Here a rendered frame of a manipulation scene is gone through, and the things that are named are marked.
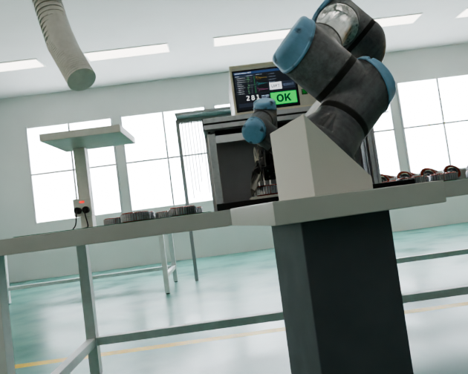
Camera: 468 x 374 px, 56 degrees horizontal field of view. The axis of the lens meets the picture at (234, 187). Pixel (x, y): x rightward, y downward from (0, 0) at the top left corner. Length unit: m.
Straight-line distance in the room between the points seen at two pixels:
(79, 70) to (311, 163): 1.94
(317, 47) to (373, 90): 0.14
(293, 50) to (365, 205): 0.35
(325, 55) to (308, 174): 0.26
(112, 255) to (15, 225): 1.81
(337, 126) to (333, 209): 0.20
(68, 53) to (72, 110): 6.02
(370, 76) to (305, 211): 0.35
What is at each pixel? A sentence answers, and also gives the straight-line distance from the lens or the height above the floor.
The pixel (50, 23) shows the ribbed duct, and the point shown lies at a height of 1.91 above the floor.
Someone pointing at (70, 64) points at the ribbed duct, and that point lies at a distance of 2.63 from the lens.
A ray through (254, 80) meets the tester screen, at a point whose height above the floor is 1.25.
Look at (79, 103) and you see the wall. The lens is 8.66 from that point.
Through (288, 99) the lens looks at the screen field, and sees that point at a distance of 1.83.
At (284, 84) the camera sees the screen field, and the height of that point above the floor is 1.22.
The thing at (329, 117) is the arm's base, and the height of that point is 0.90.
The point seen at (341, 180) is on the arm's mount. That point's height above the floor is 0.77.
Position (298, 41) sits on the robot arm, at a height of 1.06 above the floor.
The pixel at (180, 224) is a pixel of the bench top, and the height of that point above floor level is 0.72.
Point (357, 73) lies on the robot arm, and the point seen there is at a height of 0.98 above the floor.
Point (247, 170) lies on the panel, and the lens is 1.89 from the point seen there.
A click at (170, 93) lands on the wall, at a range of 8.37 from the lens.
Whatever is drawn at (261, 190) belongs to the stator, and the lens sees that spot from 1.59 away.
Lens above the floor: 0.74
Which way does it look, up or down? 3 degrees up
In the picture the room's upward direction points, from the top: 7 degrees counter-clockwise
